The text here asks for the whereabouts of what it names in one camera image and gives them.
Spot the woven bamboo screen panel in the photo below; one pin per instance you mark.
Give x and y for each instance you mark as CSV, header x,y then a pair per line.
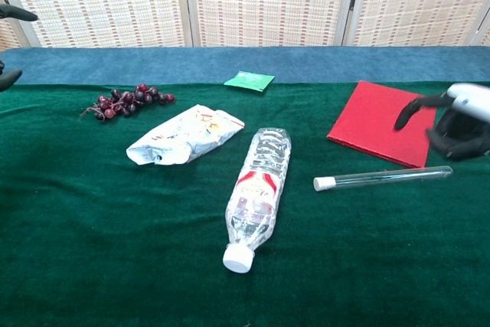
x,y
268,1
107,1
9,38
421,1

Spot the dark green velvet cloth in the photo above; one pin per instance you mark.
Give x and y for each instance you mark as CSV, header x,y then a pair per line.
x,y
115,227

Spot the clear plastic water bottle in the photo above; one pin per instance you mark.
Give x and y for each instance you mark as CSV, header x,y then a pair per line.
x,y
260,174

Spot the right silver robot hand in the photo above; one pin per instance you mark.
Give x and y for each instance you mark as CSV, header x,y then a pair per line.
x,y
471,101

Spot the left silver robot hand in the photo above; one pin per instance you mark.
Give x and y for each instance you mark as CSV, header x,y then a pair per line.
x,y
15,14

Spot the green foil sachet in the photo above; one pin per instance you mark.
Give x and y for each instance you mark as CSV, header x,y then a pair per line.
x,y
249,81

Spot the clear glass tube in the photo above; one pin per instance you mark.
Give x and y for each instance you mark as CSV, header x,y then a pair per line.
x,y
383,177

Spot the small white cylindrical object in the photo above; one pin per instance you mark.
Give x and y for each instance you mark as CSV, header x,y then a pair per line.
x,y
321,184

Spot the white printed snack bag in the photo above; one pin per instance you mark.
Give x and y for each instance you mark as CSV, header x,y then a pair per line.
x,y
183,135

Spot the red notebook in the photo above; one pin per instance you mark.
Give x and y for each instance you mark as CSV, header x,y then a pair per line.
x,y
371,120

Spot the dark red grape bunch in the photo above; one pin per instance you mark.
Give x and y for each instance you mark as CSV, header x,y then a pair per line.
x,y
130,99

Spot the blue table cover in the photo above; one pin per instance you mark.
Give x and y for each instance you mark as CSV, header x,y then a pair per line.
x,y
153,64

